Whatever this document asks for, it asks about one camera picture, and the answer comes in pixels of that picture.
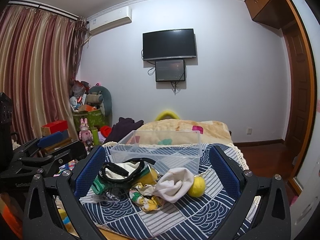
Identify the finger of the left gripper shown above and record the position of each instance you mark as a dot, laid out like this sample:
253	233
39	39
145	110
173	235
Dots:
38	147
17	176

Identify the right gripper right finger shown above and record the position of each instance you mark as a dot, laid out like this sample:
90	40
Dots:
271	220

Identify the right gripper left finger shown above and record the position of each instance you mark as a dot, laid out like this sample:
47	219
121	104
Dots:
41	218

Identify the green knitted cloth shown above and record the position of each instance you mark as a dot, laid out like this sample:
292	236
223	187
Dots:
99	186

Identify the yellow felt ball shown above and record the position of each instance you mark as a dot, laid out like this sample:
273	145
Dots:
198	188

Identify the green yellow sponge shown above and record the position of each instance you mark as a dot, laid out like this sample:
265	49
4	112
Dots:
148	176

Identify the pink bunny toy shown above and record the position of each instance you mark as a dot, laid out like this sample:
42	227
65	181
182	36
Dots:
85	135

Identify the red box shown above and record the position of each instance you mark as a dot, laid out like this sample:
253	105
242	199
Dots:
53	127

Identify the green bottle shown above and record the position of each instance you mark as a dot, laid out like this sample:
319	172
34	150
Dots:
95	136

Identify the red plush item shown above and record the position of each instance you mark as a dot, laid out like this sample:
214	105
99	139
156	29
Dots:
105	131

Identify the green storage box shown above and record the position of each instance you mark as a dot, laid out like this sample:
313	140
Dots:
94	119

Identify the dark purple garment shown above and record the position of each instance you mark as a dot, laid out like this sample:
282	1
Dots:
122	128

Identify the black trimmed white fabric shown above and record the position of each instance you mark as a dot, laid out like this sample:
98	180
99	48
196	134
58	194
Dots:
127	172

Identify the navy white patterned tablecloth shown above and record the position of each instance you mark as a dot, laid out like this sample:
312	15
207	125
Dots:
188	218

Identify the grey plush toy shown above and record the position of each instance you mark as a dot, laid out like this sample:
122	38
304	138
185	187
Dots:
101	97

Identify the clear plastic storage box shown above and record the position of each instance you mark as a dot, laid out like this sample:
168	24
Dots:
165	155

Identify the yellow fuzzy chair back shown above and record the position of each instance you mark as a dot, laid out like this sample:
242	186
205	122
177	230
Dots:
167	114

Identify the red gold striped curtain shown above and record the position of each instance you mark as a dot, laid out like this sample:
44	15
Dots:
40	57

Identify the white sock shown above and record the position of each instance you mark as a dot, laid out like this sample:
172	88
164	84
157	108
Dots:
174	184

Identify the beige patchwork blanket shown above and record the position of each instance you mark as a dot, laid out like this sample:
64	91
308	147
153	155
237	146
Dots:
180	132

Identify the wooden door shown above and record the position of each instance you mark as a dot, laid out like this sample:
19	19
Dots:
297	131

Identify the white air conditioner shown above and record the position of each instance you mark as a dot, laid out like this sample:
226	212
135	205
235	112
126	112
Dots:
110	20

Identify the wooden overhead cabinet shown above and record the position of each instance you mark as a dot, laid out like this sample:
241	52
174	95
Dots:
273	13

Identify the wall power outlet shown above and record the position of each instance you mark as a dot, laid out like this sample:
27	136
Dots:
249	130

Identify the small black wall monitor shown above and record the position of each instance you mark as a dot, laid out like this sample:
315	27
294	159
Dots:
170	70

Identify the large black wall television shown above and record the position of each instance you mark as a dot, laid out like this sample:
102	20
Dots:
169	44

